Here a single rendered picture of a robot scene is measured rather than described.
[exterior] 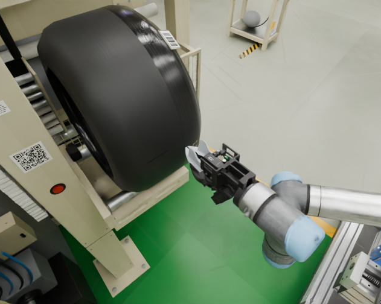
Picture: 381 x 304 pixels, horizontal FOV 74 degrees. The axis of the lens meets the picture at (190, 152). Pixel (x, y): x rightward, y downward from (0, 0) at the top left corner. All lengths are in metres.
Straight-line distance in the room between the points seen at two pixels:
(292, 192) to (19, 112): 0.64
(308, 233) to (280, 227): 0.05
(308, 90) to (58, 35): 2.69
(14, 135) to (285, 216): 0.61
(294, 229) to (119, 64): 0.50
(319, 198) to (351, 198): 0.06
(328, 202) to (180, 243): 1.32
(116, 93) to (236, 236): 1.47
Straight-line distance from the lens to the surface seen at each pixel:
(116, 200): 0.95
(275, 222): 0.50
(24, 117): 0.68
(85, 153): 1.12
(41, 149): 0.75
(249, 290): 1.80
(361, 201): 0.67
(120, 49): 0.65
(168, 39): 0.71
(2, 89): 0.64
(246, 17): 3.68
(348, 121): 2.89
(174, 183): 1.07
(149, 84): 0.62
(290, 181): 0.66
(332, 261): 1.75
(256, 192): 0.52
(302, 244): 0.50
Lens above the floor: 1.74
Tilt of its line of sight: 52 degrees down
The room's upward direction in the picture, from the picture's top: straight up
